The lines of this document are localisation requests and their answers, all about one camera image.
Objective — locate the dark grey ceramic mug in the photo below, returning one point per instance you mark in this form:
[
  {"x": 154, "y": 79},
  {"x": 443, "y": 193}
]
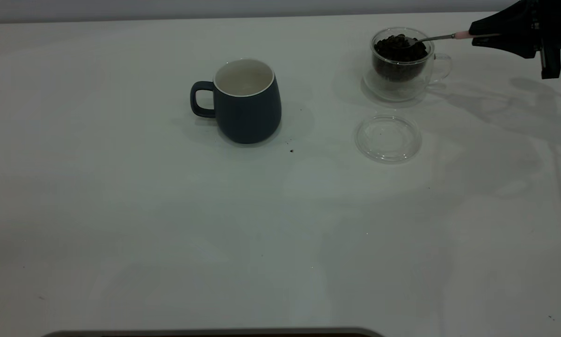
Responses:
[{"x": 250, "y": 117}]

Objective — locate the dark coffee beans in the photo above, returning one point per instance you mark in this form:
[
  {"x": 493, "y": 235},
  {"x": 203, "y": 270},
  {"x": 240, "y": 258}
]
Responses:
[{"x": 400, "y": 58}]

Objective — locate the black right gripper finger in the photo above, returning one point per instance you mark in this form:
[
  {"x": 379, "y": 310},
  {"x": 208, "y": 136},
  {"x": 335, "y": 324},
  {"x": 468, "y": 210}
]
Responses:
[
  {"x": 509, "y": 44},
  {"x": 509, "y": 21}
]

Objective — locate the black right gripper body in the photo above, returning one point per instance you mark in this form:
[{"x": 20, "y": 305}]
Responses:
[{"x": 558, "y": 28}]

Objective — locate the clear double-wall glass cup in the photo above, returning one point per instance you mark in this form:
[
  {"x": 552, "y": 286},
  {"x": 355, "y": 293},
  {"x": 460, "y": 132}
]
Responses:
[{"x": 399, "y": 89}]

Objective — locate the clear glass saucer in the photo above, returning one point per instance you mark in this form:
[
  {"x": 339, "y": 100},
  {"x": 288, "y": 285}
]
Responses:
[{"x": 388, "y": 140}]

